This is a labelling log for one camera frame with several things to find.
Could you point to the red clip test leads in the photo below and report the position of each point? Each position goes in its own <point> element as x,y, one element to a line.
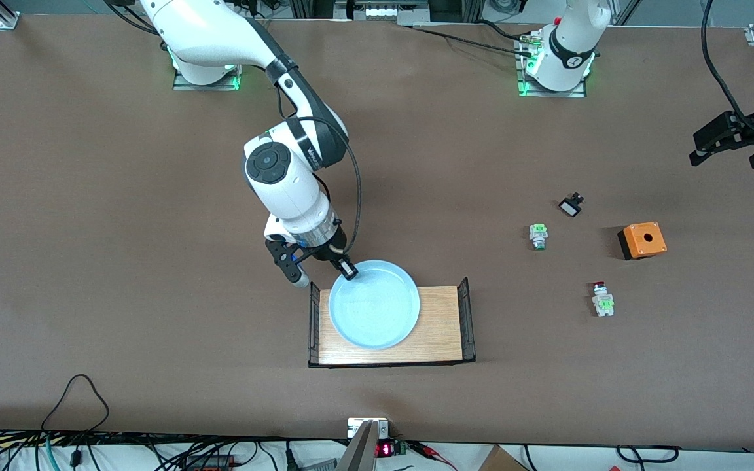
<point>426,449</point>

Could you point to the small black switch part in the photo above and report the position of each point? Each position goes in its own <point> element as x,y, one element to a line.
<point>571,207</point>

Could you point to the silver metal frame unit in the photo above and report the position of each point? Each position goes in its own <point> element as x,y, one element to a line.
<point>383,12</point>

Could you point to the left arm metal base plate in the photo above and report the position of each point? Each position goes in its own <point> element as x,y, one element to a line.
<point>550,95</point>

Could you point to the green push button switch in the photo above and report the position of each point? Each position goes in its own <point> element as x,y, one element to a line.
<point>538,234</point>

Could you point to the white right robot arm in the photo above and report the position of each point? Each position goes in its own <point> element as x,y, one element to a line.
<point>285,190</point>

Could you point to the silver metal camera bracket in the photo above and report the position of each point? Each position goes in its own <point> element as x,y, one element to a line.
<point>354,426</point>

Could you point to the orange button enclosure box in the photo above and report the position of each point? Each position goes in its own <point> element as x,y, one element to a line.
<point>644,241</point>

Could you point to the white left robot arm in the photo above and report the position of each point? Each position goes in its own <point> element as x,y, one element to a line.
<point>570,46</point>

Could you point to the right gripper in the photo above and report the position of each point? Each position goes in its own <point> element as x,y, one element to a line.
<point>333,252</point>

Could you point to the red push button switch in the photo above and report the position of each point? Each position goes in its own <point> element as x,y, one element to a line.
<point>604,301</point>

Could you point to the grey box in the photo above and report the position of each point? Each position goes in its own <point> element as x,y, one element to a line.
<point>318,466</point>

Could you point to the brown cardboard piece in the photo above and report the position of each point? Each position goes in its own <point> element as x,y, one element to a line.
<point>501,461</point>

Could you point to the grey camera pole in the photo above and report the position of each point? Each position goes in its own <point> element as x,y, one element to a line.
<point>359,454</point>

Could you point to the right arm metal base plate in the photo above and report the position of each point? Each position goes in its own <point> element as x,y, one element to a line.
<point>207,87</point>

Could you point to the black and orange power brick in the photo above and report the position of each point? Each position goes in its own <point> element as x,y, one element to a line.
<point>210,463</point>

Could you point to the red digit display module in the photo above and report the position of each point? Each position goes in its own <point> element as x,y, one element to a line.
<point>385,450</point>

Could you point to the light blue round plate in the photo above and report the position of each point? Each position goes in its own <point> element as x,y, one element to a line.
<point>377,314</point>

